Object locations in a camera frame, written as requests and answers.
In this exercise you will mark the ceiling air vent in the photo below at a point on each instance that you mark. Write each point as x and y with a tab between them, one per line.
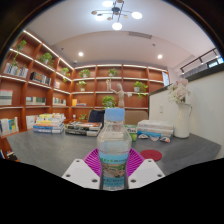
140	35

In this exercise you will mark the clear blue-capped water bottle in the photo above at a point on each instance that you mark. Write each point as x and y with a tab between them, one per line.
114	160

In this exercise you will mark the dark chair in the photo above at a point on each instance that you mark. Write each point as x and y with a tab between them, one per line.
96	116

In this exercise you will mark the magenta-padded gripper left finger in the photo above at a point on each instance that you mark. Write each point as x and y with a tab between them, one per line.
80	173

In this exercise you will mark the round recessed ceiling light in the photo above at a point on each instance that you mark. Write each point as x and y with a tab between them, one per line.
80	53
160	56

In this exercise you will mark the colourful round badge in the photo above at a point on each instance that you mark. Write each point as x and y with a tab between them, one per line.
154	138
165	139
143	136

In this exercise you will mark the stack of dark books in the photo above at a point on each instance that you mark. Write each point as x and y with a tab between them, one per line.
83	128

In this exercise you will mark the beige chair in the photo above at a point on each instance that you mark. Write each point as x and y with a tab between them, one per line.
136	116

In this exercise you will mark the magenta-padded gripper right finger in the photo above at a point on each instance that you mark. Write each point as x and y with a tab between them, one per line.
146	173

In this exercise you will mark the grey curtain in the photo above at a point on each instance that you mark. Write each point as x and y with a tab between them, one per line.
195	71

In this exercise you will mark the white pitcher vase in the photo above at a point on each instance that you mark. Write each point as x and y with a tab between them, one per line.
182	121

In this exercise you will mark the pink and white flowers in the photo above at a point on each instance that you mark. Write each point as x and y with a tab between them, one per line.
178	91

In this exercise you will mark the window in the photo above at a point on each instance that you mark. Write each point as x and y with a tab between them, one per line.
215	62

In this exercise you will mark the wooden artist mannequin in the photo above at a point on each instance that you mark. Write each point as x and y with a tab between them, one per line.
120	96

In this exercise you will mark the black ceiling track rail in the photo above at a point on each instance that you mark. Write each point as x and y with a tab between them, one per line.
200	58

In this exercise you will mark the stack of colourful books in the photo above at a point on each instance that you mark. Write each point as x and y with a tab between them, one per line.
49	124

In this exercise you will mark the branched ceiling lamp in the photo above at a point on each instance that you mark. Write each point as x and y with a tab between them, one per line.
116	13

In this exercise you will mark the brown wooden shelf unit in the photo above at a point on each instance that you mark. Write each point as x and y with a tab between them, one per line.
43	90

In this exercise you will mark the flat round red coaster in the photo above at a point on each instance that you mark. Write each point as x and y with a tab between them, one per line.
151	155

